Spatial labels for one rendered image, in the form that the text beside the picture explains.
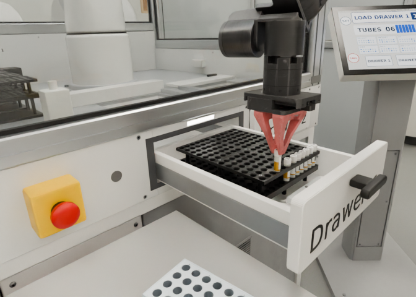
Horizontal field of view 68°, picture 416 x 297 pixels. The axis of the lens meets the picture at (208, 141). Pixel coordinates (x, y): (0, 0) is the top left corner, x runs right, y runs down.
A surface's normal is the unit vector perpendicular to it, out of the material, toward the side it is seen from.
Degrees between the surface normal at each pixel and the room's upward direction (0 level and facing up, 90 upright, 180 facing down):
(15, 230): 90
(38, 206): 90
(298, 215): 90
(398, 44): 50
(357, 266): 3
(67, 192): 90
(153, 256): 0
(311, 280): 0
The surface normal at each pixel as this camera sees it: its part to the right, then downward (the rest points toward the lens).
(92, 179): 0.69, 0.22
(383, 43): -0.04, -0.35
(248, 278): -0.03, -0.94
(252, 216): -0.73, 0.25
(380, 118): -0.02, 0.33
